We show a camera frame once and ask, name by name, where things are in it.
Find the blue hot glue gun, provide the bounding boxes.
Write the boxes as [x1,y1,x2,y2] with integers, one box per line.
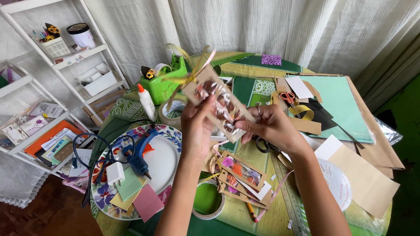
[121,128,159,180]

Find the white ribbon spool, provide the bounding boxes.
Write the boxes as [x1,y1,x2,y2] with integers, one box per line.
[316,158,352,212]

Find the black handled scissors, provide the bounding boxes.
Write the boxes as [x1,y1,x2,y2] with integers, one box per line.
[251,134,281,154]

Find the metal ruler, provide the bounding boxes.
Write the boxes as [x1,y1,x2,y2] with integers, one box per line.
[269,152,310,236]

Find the white paper sheet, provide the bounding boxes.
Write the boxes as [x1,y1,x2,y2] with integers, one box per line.
[314,134,344,161]

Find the purple patterned paper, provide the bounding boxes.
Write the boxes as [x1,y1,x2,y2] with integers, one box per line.
[261,54,282,66]

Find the green patterned tablecloth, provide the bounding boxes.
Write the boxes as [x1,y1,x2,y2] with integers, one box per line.
[89,51,393,236]

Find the yellow paper piece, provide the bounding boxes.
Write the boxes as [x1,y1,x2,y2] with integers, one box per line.
[109,177,147,211]

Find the orange handled scissors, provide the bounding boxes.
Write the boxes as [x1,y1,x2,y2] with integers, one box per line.
[279,91,301,118]

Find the person's right hand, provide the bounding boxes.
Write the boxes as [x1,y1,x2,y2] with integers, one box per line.
[234,102,311,157]

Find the brown card piece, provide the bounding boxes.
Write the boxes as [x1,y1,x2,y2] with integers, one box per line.
[288,116,322,136]

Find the floral ceramic plate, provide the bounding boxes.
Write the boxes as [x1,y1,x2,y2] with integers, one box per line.
[90,124,183,221]

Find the black power cable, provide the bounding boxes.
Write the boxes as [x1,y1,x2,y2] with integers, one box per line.
[72,120,155,208]

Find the brown cardboard window bookmark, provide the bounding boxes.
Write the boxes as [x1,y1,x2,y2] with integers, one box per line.
[218,170,272,202]
[220,150,267,193]
[218,182,272,210]

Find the white lace cloth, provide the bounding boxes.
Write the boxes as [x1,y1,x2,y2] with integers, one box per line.
[0,151,50,209]

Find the white curtain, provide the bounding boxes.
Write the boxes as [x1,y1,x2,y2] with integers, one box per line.
[84,0,420,113]

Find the mint green paper pack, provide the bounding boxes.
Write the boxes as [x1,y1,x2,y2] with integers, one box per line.
[286,75,375,144]

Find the orange pencil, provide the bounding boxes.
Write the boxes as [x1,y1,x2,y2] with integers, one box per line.
[246,201,258,223]

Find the white glue bottle orange cap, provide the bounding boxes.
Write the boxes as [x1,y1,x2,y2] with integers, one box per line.
[137,83,158,122]

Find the brown card offcuts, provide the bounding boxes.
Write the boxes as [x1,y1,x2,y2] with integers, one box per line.
[271,76,324,105]

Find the pink paper piece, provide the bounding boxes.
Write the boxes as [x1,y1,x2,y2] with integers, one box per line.
[133,184,165,223]

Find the light green paper piece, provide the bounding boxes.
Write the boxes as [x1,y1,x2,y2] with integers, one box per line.
[115,167,144,202]

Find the clear packing tape roll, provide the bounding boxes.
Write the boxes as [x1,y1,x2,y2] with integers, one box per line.
[158,95,188,130]

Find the clear plastic bag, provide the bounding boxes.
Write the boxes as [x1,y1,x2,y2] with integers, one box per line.
[373,115,403,146]

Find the green tape dispenser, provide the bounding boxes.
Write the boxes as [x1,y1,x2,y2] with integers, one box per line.
[139,53,188,105]

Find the brown bookmark with gold ribbon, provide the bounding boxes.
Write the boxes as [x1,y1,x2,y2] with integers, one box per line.
[163,43,257,144]

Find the gold ribbon strip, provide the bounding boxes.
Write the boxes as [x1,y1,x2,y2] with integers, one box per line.
[198,172,221,184]

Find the low white shelf rack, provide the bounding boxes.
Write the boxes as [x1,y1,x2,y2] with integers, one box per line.
[0,61,96,194]

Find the black paper sheets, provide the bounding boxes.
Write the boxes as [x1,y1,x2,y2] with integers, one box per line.
[297,98,365,150]

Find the gold glitter ribbon roll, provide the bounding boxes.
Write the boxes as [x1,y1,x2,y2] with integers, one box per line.
[288,104,315,121]

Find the tan paper sheet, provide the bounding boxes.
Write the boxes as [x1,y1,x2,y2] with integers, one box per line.
[327,153,401,220]

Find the tall white shelf rack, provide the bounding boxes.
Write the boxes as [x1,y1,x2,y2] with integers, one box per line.
[0,0,130,126]

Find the brown cardboard box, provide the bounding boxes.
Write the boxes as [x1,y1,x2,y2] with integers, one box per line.
[82,88,127,128]

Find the person's left hand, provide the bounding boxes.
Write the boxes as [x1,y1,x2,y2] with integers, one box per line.
[180,94,216,162]

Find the beige masking tape roll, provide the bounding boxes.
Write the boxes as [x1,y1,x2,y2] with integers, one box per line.
[192,180,226,220]

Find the pink ribbon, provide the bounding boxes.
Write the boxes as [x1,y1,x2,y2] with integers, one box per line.
[255,170,295,222]

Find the small white card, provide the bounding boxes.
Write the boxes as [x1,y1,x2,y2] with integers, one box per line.
[284,76,315,100]

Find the white charger plug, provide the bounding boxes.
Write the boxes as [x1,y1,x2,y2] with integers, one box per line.
[106,161,126,187]

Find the large brown kraft sheet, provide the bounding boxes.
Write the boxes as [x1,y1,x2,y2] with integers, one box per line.
[343,76,406,179]

